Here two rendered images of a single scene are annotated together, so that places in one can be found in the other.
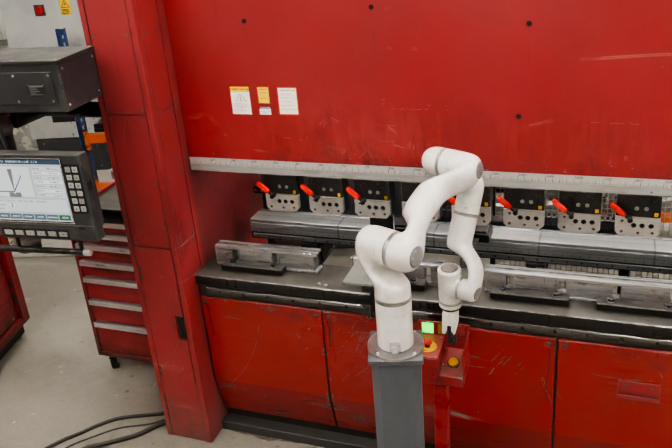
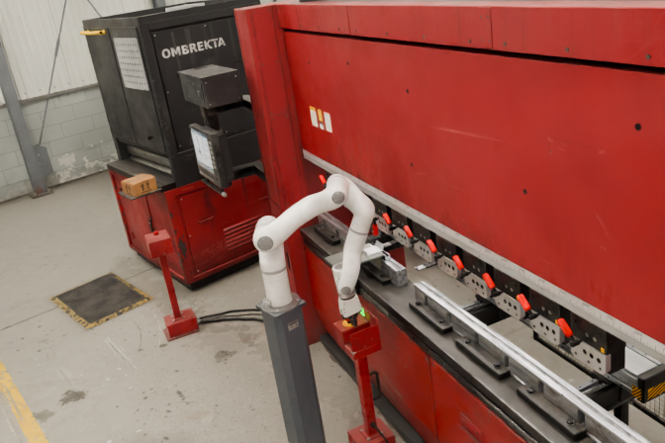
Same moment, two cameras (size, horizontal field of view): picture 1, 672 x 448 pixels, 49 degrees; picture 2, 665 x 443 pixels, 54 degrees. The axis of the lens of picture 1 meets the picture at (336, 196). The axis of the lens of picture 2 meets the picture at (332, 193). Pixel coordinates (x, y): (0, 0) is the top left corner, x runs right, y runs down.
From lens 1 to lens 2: 246 cm
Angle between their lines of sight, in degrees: 44
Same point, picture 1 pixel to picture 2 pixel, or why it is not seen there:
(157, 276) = not seen: hidden behind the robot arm
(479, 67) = (391, 120)
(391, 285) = (263, 258)
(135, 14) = (254, 52)
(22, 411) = (253, 287)
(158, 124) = (270, 124)
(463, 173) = (322, 196)
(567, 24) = (423, 96)
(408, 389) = (274, 334)
